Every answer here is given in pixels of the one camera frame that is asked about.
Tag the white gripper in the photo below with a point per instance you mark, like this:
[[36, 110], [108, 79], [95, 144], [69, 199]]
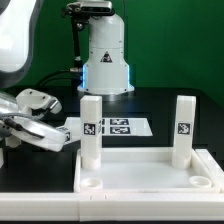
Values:
[[21, 116]]

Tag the white desk tabletop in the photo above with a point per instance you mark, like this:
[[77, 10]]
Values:
[[145, 170]]

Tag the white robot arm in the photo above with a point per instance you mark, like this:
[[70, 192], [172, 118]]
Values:
[[106, 72]]

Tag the white block at left edge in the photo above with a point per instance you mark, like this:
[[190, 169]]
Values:
[[1, 158]]

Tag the white L-shaped obstacle fence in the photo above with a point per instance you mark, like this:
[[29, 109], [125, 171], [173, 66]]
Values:
[[95, 206]]

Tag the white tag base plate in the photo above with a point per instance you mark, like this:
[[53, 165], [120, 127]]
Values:
[[114, 126]]

